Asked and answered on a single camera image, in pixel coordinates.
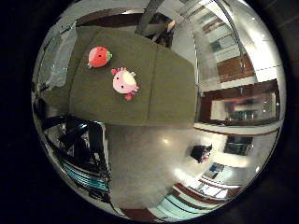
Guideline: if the pink axolotl plush toy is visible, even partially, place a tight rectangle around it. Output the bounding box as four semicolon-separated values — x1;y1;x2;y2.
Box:
110;66;140;102

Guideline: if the red strawberry plush toy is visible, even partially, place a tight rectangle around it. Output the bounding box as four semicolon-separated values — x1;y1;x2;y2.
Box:
87;46;113;69

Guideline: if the clear plastic storage container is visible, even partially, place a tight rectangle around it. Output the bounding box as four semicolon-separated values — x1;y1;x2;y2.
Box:
38;22;78;91

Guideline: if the olive green table cloth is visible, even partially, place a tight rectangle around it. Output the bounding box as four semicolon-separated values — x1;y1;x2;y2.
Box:
41;25;198;128

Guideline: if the black bag on floor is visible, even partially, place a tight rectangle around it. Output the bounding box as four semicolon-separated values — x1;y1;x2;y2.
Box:
190;144;214;164

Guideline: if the black metal equipment stand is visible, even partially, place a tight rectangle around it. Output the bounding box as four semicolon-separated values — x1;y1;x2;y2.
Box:
34;99;111;203

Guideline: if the wood framed glass window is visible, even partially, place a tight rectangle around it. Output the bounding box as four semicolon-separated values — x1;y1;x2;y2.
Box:
199;78;281;127

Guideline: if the grey metal frame beam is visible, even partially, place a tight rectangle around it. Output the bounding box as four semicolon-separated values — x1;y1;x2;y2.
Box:
135;0;166;36

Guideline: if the thin black cable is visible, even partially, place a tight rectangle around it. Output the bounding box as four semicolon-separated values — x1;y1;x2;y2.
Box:
214;0;247;74

